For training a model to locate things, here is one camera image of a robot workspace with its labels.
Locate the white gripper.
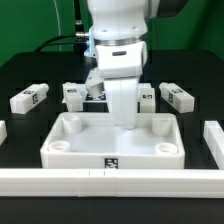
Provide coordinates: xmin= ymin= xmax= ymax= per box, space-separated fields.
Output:
xmin=85 ymin=41 xmax=147 ymax=129

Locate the white desk top tray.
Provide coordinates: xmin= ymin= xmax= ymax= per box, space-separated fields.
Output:
xmin=40 ymin=112 xmax=185 ymax=169

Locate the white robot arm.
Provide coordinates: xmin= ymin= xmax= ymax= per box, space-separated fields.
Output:
xmin=87 ymin=0 xmax=188 ymax=129

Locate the white marker sheet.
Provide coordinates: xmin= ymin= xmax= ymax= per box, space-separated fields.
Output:
xmin=61 ymin=82 xmax=153 ymax=104

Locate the white right fence block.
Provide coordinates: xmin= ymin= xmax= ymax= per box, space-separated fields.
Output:
xmin=203 ymin=121 xmax=224 ymax=170

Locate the white fence block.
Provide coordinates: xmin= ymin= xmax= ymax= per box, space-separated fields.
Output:
xmin=203 ymin=121 xmax=224 ymax=170
xmin=0 ymin=120 xmax=7 ymax=146

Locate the white front fence bar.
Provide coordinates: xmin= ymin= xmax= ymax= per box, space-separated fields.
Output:
xmin=0 ymin=169 xmax=224 ymax=198

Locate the white left fence block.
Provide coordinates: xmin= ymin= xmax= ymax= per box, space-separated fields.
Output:
xmin=0 ymin=120 xmax=7 ymax=146

